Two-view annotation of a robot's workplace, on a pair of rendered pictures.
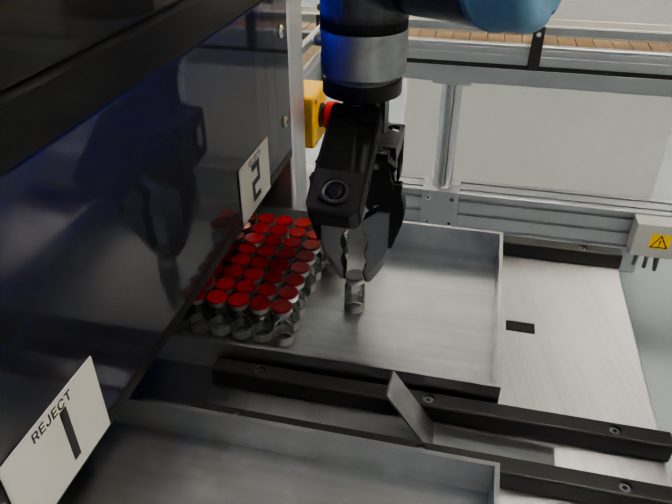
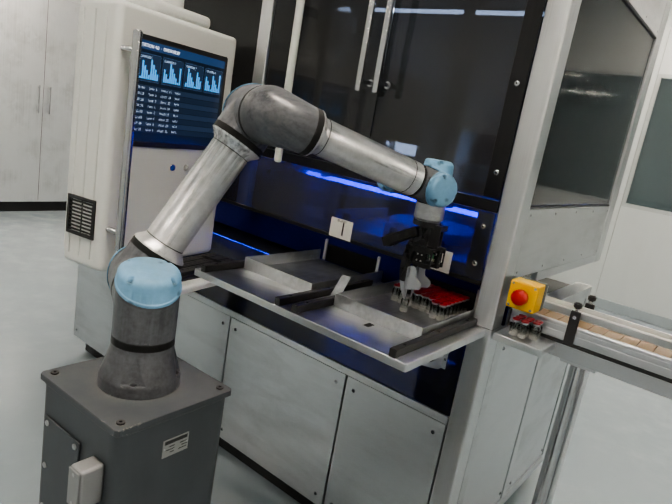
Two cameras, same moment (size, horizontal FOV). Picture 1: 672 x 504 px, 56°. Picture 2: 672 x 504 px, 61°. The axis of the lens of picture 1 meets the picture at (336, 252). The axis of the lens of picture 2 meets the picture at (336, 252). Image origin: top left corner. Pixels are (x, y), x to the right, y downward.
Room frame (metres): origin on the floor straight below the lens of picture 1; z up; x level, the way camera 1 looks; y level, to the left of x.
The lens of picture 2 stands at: (0.93, -1.43, 1.33)
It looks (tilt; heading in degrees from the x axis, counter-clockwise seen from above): 13 degrees down; 114
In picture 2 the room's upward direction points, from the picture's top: 10 degrees clockwise
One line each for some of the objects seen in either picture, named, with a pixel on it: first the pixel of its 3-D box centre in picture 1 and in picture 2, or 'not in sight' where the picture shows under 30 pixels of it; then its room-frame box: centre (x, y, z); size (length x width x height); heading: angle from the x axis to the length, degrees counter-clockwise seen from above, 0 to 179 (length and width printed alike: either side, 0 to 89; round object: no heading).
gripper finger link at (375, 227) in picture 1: (380, 235); (411, 283); (0.55, -0.05, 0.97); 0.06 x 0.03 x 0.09; 167
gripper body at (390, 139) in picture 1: (362, 136); (425, 244); (0.56, -0.03, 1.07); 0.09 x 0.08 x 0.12; 167
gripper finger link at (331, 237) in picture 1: (338, 230); (420, 281); (0.56, 0.00, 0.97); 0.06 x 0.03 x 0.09; 167
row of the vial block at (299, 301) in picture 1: (303, 278); (420, 301); (0.56, 0.04, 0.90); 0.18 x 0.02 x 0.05; 167
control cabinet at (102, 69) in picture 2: not in sight; (153, 136); (-0.38, -0.01, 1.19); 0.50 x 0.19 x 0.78; 87
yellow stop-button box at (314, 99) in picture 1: (296, 112); (526, 294); (0.82, 0.05, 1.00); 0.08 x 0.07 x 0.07; 77
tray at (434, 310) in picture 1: (341, 288); (411, 306); (0.55, -0.01, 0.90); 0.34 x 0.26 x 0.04; 77
